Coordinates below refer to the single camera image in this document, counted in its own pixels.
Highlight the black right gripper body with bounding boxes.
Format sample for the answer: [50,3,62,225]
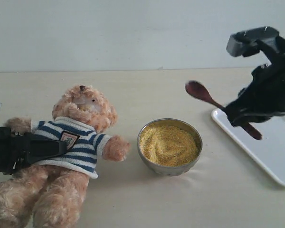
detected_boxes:
[238,35,285,116]

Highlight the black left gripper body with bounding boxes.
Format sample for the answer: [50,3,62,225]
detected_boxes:
[0,127,30,175]

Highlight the beige teddy bear striped shirt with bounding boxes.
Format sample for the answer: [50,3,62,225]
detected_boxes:
[0,84,131,228]

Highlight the dark red wooden spoon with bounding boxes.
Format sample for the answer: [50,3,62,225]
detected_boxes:
[185,80,263,140]

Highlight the yellow millet grains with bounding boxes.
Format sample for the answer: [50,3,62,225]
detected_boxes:
[139,125,198,167]

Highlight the white rectangular plastic tray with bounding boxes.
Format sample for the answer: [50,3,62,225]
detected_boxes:
[211,109,285,187]

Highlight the metal bowl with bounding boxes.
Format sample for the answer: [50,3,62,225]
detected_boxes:
[137,118,203,176]

